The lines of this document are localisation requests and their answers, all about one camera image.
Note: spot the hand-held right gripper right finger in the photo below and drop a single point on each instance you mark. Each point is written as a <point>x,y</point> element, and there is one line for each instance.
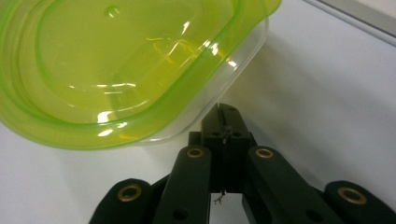
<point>235,146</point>

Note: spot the green lidded clear container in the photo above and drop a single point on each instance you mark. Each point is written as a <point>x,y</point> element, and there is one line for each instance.
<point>124,71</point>

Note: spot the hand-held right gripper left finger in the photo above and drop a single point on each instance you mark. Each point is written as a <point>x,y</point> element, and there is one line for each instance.
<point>213,149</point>

